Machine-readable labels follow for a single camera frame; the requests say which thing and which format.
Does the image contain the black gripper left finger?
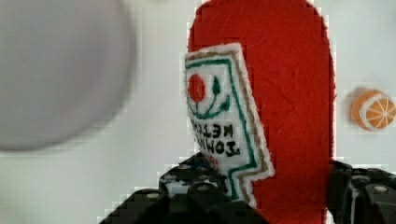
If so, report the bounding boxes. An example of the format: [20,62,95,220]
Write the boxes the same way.
[100,153,268,224]

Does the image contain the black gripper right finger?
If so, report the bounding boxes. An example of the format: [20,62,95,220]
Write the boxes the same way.
[327,161,396,224]

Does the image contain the red felt ketchup bottle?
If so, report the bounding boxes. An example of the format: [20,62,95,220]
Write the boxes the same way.
[185,0,335,224]

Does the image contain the toy orange half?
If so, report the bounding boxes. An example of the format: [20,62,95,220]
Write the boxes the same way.
[350,90,396,132]

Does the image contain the grey round plate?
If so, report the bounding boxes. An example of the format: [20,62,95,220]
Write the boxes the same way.
[0,0,133,150]

